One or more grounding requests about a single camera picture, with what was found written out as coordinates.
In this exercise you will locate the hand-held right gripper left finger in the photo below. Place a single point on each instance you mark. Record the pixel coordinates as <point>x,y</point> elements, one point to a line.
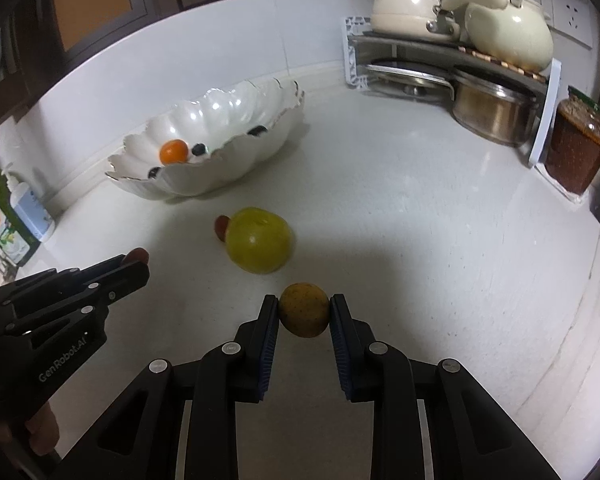
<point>269,345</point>

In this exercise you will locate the red cherry tomato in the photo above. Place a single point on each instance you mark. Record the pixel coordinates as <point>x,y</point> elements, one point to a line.
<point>137,255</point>
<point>222,227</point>

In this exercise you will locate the white scalloped bowl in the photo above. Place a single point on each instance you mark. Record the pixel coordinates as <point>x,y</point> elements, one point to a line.
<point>230,110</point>

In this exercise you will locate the person's left hand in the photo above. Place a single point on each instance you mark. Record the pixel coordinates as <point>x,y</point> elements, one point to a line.
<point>42,430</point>

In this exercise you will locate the glass pot lid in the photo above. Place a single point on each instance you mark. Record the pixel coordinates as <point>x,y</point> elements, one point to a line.
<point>410,77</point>

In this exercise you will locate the orange cherry tomato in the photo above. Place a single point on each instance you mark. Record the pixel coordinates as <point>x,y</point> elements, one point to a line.
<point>173,151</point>

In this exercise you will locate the blueberry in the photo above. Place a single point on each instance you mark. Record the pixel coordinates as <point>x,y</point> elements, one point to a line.
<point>256,131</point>
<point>198,149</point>

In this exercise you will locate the brown woven trivet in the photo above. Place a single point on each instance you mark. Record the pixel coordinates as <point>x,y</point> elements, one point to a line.
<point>500,62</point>

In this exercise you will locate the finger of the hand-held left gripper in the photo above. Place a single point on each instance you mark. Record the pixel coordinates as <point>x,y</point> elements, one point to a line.
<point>70,277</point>
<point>130,282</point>

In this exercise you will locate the cream cooking pot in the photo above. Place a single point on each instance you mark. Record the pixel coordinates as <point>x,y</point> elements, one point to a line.
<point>405,14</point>

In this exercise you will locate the glass jar red sauce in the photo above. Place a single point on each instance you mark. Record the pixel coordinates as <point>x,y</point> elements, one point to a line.
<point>577,145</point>

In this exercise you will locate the small yellow round fruit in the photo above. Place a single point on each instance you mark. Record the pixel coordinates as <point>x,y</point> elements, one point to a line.
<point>304,310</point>

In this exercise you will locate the stainless steel pot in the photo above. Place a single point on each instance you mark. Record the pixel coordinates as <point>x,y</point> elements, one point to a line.
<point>495,110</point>

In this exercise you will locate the clear pump soap bottle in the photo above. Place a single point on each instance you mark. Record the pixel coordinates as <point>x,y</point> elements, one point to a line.
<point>30,207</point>

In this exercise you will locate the grey corner shelf rack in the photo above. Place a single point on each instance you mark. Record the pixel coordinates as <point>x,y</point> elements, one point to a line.
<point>545,115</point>

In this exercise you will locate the green dish soap bottle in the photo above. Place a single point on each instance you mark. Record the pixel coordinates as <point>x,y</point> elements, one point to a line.
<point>0,225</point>

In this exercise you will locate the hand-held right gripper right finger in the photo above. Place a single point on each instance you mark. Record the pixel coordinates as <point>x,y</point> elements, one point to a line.
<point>337,350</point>

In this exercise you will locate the glass front cabinet door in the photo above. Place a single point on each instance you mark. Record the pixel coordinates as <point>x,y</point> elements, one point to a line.
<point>10,50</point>

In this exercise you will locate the green round fruit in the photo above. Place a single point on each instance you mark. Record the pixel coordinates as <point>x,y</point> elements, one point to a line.
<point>260,240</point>

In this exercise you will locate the cream kettle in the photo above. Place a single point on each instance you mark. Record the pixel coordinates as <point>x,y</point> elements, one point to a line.
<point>510,35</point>

